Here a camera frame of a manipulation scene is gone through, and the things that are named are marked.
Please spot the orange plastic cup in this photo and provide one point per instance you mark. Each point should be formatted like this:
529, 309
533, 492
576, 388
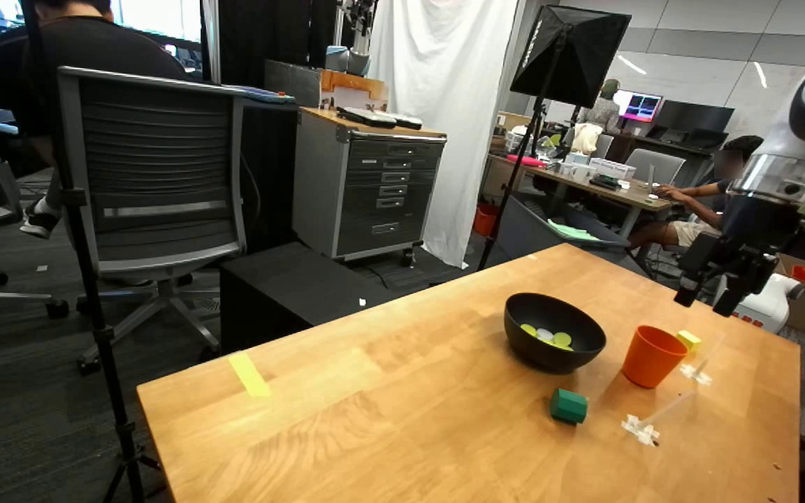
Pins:
652, 365

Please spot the orange cardboard box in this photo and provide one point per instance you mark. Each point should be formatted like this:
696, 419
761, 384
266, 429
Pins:
350, 91

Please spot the yellow tape strip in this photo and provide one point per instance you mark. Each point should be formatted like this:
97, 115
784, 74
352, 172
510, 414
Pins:
250, 376

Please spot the white flat devices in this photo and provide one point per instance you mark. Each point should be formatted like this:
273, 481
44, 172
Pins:
378, 115

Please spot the cluttered wooden desk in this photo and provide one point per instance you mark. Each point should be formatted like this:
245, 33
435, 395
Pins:
600, 191

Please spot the black flat screen monitor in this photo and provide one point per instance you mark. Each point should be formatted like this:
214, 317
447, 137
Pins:
692, 120

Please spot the gray laptop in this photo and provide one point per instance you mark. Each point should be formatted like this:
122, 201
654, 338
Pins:
654, 169

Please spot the white hanging sheet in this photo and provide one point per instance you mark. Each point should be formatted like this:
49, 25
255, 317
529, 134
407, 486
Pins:
440, 113

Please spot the pink lit screen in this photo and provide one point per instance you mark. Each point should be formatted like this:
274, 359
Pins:
643, 103

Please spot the gray drawer cabinet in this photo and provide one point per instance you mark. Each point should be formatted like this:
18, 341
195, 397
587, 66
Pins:
365, 196

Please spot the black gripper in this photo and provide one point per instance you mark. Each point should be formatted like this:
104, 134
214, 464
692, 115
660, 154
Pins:
748, 233

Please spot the black softbox light stand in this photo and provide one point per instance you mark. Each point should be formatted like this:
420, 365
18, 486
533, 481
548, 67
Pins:
572, 52

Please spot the person in black shirt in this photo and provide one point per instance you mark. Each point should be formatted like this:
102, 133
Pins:
97, 45

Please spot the black bowl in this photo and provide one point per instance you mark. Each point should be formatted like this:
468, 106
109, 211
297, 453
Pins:
552, 360

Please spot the yellow round chip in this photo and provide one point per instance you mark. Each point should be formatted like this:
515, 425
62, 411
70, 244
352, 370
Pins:
563, 338
529, 330

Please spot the pale round chip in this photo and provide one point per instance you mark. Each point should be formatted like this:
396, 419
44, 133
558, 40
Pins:
545, 332

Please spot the red bin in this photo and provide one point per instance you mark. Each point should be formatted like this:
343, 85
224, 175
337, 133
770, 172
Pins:
485, 222

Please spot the white plastic machine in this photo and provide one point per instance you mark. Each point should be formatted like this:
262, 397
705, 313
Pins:
776, 309

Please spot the seated person in shorts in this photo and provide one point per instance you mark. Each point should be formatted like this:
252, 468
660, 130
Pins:
700, 191

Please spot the thin black tripod pole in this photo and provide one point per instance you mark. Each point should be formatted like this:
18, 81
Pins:
97, 309

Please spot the green paper sheet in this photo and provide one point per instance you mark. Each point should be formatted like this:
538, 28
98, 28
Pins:
566, 229

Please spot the low black platform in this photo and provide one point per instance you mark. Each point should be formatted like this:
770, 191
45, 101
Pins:
309, 288

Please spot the small green block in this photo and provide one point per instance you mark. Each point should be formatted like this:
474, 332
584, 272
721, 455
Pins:
569, 405

